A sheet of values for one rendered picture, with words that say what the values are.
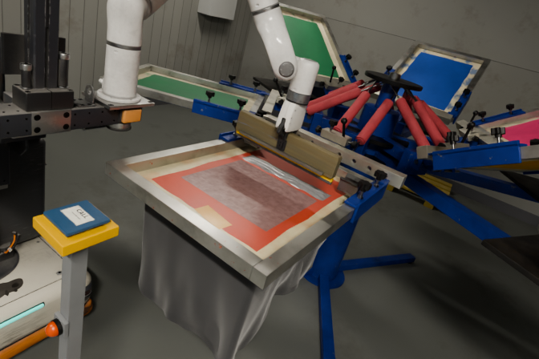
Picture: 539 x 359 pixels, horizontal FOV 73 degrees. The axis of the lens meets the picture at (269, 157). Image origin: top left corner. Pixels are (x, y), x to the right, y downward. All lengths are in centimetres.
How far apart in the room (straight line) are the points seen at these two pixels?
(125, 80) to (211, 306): 70
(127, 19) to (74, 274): 67
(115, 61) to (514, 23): 437
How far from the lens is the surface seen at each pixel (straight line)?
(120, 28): 113
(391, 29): 510
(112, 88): 117
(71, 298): 105
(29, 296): 175
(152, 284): 132
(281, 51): 106
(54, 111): 108
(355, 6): 529
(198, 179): 116
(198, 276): 109
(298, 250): 89
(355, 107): 186
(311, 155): 116
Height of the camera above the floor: 149
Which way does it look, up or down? 22 degrees down
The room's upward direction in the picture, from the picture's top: 15 degrees clockwise
